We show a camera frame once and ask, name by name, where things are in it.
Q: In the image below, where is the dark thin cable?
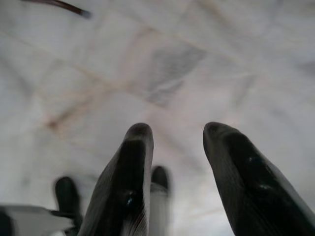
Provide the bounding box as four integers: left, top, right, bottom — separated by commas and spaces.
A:
21, 0, 92, 19

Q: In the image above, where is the robot right leg grey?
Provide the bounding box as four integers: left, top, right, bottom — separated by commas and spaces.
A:
147, 183, 169, 236

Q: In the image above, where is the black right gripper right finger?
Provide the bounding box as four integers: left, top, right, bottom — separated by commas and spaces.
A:
203, 121, 315, 236

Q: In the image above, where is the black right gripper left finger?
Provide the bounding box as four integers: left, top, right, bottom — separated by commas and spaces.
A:
78, 122, 155, 236

